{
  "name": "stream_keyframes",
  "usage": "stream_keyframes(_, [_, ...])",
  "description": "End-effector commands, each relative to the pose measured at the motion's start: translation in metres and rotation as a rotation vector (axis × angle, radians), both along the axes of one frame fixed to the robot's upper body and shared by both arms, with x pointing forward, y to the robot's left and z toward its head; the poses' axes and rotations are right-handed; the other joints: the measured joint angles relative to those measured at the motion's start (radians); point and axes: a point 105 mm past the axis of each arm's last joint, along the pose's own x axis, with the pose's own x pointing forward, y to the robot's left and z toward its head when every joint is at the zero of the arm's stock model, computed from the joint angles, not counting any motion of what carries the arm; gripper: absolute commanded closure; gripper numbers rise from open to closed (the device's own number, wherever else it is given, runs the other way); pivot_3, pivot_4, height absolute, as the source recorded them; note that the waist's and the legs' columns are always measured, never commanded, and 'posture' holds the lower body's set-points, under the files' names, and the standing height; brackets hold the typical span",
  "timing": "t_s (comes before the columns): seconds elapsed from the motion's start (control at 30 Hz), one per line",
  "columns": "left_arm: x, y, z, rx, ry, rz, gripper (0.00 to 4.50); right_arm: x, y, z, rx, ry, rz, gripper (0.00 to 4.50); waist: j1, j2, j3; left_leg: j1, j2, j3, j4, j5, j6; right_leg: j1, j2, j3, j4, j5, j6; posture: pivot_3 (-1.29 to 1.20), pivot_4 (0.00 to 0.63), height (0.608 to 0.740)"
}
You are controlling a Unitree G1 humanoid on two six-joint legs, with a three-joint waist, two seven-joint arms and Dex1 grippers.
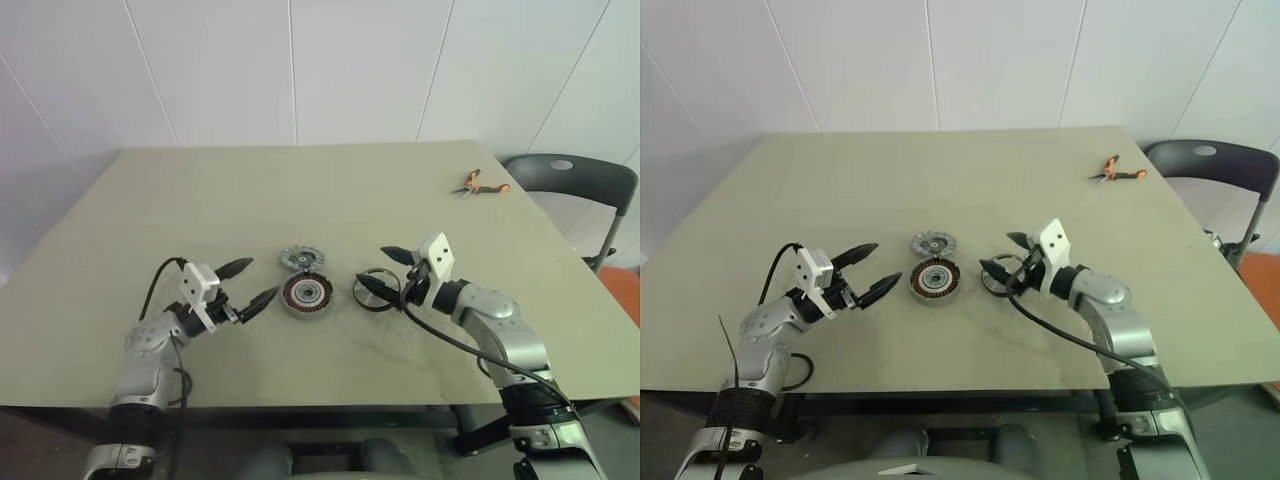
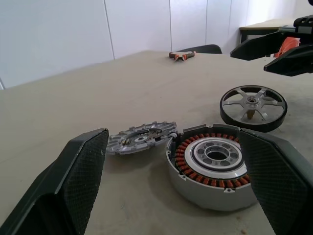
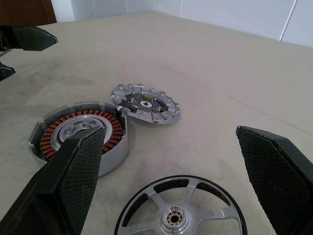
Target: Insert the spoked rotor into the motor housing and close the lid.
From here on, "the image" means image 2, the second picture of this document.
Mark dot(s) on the silver motor housing copper windings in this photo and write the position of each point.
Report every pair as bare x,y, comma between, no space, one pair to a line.
193,193

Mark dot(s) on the orange chair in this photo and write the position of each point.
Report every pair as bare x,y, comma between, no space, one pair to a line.
288,45

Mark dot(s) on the wooden desk black frame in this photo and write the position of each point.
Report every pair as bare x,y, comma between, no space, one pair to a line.
264,25

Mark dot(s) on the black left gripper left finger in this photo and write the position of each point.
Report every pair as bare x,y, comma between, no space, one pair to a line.
73,186

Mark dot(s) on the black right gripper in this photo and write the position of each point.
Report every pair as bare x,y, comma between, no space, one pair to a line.
305,27

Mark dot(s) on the black spoked rotor wheel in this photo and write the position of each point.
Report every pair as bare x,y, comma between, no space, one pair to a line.
254,125

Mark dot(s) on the black chair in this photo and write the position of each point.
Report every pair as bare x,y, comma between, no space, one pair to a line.
207,49

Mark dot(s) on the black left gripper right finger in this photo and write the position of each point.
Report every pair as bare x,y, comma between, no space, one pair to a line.
278,186

